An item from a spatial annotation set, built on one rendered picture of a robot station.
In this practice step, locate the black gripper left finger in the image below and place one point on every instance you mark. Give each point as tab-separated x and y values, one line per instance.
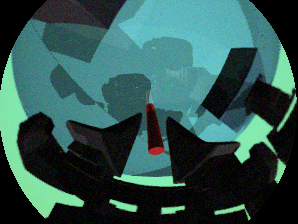
115	142

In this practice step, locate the red peg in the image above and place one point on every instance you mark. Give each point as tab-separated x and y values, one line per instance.
155	146

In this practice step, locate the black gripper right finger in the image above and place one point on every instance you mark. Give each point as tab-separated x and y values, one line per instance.
188	152

